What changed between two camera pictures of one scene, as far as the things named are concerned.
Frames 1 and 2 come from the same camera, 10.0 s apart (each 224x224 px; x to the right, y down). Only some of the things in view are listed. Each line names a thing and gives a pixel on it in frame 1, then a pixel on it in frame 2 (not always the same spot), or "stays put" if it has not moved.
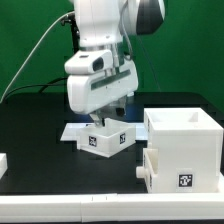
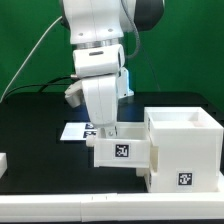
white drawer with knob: (150, 169) -> (130, 148)
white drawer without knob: (107, 140) -> (144, 172)
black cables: (50, 84) stays put
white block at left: (3, 164) stays put
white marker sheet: (72, 131) stays put
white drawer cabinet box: (190, 149) stays put
